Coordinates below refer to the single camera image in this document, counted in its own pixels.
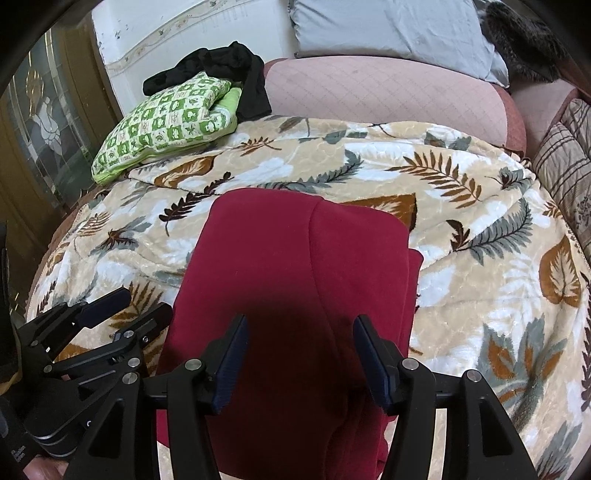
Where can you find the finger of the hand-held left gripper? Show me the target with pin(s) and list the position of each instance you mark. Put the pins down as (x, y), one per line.
(147, 321)
(106, 304)

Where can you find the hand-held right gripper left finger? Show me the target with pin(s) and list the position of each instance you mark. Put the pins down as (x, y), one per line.
(231, 362)

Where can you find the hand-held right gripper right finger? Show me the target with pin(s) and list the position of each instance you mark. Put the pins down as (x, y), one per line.
(371, 362)

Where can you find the red garment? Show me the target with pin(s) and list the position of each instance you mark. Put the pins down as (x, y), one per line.
(286, 258)

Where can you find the leaf print blanket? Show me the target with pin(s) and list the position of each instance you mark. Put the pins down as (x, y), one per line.
(461, 258)

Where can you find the wooden stained glass door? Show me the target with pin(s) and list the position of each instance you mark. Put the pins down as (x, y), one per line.
(51, 138)

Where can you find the green checkered pillow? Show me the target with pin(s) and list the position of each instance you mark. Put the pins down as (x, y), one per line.
(166, 120)

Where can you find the pink quilted cushion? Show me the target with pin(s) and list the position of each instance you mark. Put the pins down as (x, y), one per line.
(383, 97)

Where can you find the black cloth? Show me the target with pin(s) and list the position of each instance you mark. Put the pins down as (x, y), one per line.
(221, 62)

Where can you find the striped cushion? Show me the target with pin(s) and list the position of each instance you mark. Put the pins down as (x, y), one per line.
(568, 161)

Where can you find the grey pillow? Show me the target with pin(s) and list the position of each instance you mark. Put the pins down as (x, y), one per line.
(392, 32)

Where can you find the dark furry cushion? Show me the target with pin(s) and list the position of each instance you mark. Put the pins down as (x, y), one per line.
(521, 32)

